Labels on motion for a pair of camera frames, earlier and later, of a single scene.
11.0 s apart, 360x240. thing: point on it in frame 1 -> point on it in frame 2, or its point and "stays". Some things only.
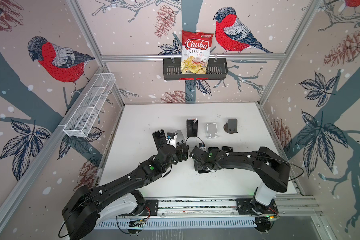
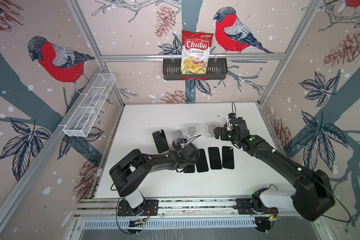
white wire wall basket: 89,104 stays
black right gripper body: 198,167 -> 225,135
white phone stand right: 211,130 stays
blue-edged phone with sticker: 159,138 stays
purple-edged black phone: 192,127 -> 189,169
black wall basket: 216,69 stays
